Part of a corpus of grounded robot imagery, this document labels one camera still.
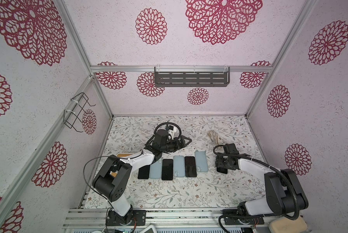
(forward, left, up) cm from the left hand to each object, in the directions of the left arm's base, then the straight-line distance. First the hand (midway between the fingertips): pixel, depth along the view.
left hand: (188, 143), depth 84 cm
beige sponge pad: (-39, -44, -11) cm, 59 cm away
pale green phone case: (-10, +20, -15) cm, 27 cm away
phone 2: (-10, +13, -15) cm, 22 cm away
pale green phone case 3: (-3, -10, -16) cm, 19 cm away
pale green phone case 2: (-6, +5, -18) cm, 19 cm away
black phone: (-7, -2, -15) cm, 17 cm away
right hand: (-4, -22, -15) cm, 27 cm away
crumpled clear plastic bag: (+14, -20, -14) cm, 28 cm away
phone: (-11, +27, -16) cm, 34 cm away
